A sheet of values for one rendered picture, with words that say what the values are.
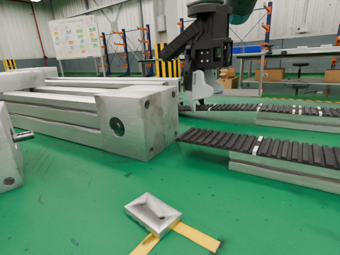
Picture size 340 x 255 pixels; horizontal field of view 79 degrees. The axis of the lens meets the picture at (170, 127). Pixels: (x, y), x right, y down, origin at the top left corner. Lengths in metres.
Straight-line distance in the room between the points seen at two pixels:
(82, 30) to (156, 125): 6.03
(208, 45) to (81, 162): 0.31
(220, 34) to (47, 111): 0.37
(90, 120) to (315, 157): 0.31
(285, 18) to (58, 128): 7.85
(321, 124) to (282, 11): 7.66
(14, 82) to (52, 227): 0.45
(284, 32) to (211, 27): 7.58
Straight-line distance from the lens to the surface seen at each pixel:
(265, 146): 0.27
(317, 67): 7.89
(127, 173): 0.29
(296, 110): 0.46
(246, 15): 0.61
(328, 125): 0.46
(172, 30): 3.82
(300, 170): 0.27
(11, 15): 16.47
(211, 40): 0.44
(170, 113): 0.34
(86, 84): 0.66
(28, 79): 0.64
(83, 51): 6.32
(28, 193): 0.31
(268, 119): 0.45
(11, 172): 0.32
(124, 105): 0.30
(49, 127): 0.48
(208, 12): 0.46
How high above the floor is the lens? 0.93
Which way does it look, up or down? 20 degrees down
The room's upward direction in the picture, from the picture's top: 4 degrees counter-clockwise
